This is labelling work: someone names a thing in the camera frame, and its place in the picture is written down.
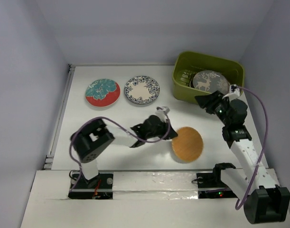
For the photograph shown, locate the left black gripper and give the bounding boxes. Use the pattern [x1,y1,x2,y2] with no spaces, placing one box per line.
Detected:
[145,119,177,141]

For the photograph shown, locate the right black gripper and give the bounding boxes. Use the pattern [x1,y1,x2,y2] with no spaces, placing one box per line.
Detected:
[194,90,232,126]

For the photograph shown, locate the grey deer plate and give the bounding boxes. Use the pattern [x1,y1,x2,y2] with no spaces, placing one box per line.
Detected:
[190,70,230,95]

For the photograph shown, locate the blue white floral plate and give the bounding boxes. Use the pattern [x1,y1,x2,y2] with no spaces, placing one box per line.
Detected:
[124,76,160,105]

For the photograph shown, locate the orange woven round plate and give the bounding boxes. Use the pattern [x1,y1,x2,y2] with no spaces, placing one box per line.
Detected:
[171,126,204,163]

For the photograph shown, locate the red teal floral plate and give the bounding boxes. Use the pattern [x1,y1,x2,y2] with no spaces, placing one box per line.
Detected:
[85,79,121,108]

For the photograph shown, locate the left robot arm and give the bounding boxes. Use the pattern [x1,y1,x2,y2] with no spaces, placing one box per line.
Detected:
[69,115,178,189]

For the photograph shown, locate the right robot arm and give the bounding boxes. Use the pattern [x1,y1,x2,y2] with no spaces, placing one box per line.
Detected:
[195,90,290,224]

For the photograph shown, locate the green plastic bin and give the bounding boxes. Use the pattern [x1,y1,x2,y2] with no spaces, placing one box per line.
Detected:
[172,51,245,104]

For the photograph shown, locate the white foil covered bar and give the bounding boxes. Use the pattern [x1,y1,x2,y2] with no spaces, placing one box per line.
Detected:
[112,171,198,200]

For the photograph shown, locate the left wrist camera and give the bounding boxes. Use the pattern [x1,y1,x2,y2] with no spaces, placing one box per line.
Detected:
[155,106,170,123]

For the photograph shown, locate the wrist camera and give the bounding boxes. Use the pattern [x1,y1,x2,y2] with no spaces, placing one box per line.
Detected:
[155,106,170,123]
[225,84,241,99]

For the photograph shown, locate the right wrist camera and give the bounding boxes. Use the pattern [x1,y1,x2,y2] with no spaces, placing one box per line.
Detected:
[225,84,241,99]

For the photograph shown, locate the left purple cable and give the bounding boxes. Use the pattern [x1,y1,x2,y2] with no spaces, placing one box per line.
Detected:
[68,116,177,190]

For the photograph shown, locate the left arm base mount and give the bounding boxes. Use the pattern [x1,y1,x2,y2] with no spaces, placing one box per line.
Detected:
[68,170,113,200]

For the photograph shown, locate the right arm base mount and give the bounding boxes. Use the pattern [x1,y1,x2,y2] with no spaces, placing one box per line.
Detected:
[192,172,237,199]

